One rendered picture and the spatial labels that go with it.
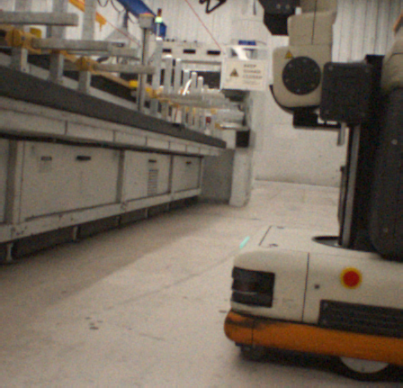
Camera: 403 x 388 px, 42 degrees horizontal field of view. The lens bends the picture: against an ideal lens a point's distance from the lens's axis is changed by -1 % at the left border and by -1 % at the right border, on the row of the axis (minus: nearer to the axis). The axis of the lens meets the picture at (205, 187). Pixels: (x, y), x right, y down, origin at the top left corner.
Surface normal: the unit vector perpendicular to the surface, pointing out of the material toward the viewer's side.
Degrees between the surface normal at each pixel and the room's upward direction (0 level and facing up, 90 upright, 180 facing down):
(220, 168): 90
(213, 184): 90
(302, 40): 90
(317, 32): 90
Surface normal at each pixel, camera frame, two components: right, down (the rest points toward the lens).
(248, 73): -0.18, 0.04
